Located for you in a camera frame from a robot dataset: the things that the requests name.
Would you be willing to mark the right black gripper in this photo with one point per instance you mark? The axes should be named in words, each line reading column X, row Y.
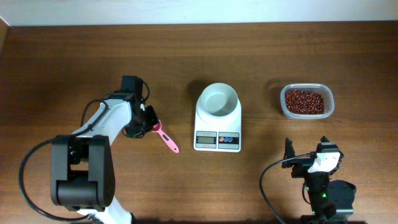
column 301, row 168

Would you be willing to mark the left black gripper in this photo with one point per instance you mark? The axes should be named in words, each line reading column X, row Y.
column 134, row 130

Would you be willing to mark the pink measuring scoop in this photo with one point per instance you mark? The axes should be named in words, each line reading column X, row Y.
column 169, row 142

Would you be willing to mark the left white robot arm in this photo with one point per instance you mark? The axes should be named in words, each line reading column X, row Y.
column 82, row 172

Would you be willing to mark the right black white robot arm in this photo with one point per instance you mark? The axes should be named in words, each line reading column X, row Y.
column 331, row 201

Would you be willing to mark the white digital kitchen scale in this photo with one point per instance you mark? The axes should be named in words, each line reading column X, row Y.
column 222, row 134

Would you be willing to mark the red beans pile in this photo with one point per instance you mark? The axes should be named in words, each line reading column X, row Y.
column 304, row 102

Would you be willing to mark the clear plastic bean container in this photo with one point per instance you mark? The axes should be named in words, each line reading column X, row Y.
column 310, row 87

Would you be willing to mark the white bowl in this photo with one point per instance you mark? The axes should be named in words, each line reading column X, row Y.
column 218, row 100

